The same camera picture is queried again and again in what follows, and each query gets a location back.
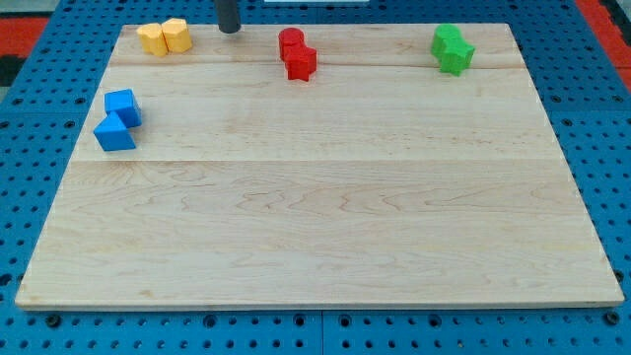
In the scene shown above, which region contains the blue cube block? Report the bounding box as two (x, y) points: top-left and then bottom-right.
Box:
(104, 89), (142, 128)

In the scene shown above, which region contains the yellow hexagon block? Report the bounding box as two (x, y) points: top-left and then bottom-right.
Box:
(162, 18), (192, 53)

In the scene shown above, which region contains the red cylinder block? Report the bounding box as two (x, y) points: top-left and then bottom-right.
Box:
(278, 27), (305, 61)

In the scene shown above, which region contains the blue triangle block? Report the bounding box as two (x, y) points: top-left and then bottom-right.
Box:
(93, 111), (136, 152)

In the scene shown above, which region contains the green cylinder block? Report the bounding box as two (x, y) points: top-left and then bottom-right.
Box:
(431, 24), (461, 59)

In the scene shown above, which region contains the yellow heart block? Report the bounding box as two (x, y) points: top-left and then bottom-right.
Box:
(136, 23), (169, 57)

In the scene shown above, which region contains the green star block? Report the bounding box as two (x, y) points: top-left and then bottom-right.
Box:
(439, 38), (475, 76)

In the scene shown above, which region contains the red star block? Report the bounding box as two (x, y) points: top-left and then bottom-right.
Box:
(284, 46), (317, 82)

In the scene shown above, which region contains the light wooden board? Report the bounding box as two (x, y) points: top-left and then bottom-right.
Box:
(16, 23), (624, 312)

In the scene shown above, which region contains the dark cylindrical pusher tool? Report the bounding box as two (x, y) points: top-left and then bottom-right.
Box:
(213, 0), (242, 34)

